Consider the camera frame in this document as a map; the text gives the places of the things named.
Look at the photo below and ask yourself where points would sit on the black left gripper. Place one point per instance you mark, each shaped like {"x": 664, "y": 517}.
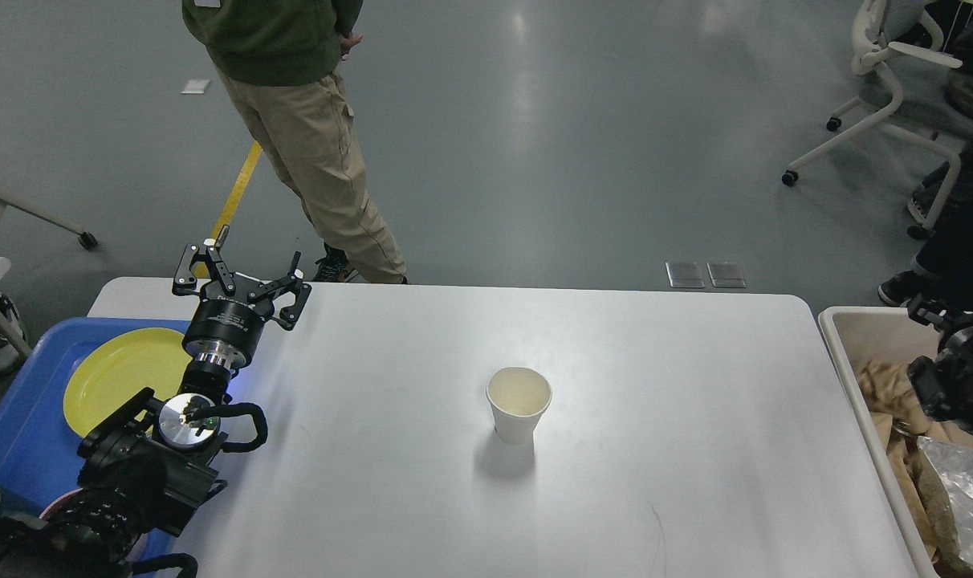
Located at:
{"x": 223, "y": 331}

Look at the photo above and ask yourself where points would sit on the yellow plate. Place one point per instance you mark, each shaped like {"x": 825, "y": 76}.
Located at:
{"x": 145, "y": 358}

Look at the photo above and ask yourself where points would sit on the pink mug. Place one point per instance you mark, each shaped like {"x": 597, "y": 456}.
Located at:
{"x": 138, "y": 549}

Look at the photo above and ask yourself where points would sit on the white paper cup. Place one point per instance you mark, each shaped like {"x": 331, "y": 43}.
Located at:
{"x": 518, "y": 397}

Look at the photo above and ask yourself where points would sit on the large brown paper bag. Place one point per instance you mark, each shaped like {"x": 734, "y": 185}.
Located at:
{"x": 908, "y": 474}

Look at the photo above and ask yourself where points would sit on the aluminium foil tray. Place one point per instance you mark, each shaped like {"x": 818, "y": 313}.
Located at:
{"x": 944, "y": 480}

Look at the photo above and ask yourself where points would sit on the brown paper wad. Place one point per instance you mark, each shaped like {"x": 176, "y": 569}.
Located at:
{"x": 887, "y": 388}

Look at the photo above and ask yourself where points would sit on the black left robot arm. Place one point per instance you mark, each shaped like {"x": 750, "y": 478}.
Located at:
{"x": 203, "y": 417}

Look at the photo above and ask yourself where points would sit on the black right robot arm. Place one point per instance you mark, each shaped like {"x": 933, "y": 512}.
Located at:
{"x": 944, "y": 384}

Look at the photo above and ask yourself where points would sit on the white paper scrap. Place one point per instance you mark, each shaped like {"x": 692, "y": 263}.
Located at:
{"x": 195, "y": 86}

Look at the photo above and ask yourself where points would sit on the person in khaki trousers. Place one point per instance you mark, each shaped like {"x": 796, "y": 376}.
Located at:
{"x": 280, "y": 64}

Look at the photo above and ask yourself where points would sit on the blue plastic tray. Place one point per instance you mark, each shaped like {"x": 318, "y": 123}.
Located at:
{"x": 21, "y": 433}

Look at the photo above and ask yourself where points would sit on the floor outlet plate left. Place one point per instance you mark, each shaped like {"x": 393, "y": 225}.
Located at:
{"x": 685, "y": 275}

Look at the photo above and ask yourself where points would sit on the floor outlet plate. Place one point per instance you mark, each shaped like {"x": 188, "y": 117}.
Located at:
{"x": 685, "y": 275}
{"x": 726, "y": 275}

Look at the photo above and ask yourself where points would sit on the floor outlet plate right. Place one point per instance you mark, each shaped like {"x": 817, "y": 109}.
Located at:
{"x": 726, "y": 275}

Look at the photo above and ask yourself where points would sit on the white plastic bin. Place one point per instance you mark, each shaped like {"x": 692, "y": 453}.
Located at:
{"x": 854, "y": 336}

